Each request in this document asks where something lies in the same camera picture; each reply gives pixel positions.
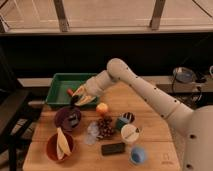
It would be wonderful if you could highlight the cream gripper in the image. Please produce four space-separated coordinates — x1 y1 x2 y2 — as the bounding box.
73 85 94 106

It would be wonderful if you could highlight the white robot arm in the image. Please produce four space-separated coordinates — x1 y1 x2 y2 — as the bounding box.
74 58 213 171

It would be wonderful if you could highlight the purple bowl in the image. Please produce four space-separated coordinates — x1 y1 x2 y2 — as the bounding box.
54 106 81 132

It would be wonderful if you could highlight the red bowl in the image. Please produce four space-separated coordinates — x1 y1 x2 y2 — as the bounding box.
46 134 74 163

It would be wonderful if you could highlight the silver metal bowl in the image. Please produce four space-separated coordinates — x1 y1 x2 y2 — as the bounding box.
173 67 196 83

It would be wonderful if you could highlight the orange carrot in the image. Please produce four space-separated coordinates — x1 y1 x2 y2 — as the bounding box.
67 89 73 96

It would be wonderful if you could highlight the red yellow apple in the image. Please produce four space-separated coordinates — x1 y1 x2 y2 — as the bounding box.
96 103 109 115

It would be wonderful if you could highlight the green plastic tray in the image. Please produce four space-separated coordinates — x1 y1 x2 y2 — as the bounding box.
46 73 95 108

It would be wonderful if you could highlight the brown pine cone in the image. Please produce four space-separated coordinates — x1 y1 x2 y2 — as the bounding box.
98 116 114 139

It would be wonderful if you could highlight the clear crumpled plastic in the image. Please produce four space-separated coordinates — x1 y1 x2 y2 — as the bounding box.
84 121 99 145

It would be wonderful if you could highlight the teal round container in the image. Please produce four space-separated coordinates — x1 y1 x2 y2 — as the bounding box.
115 112 135 131

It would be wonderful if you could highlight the yellow banana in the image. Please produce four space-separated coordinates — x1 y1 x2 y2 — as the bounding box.
56 127 71 160

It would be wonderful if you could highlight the white round cup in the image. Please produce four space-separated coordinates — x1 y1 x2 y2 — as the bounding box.
121 124 140 144

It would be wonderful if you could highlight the dark side chair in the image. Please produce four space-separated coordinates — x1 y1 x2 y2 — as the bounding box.
0 46 41 171

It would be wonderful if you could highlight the blue cup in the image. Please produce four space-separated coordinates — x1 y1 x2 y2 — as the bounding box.
130 146 146 165

